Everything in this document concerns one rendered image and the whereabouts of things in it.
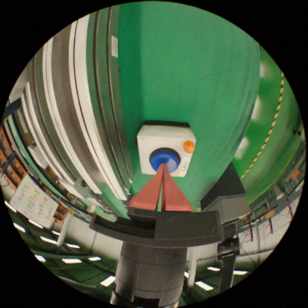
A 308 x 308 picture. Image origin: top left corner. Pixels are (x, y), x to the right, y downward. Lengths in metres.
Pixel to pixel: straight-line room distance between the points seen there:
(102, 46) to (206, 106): 0.18
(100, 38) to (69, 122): 0.13
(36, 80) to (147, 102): 0.27
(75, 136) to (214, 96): 0.25
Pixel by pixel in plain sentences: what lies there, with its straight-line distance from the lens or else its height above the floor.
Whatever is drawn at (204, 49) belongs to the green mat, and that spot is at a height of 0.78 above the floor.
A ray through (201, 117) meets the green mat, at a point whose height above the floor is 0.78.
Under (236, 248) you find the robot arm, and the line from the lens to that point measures 0.52.
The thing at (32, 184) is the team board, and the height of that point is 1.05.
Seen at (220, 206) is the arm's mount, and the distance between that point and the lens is 0.49.
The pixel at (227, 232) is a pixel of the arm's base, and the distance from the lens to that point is 0.54.
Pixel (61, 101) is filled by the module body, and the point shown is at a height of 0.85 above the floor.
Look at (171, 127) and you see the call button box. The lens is 0.15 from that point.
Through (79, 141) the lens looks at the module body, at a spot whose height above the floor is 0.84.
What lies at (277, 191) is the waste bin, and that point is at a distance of 4.97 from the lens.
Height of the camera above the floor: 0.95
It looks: 49 degrees down
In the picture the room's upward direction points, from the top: 168 degrees counter-clockwise
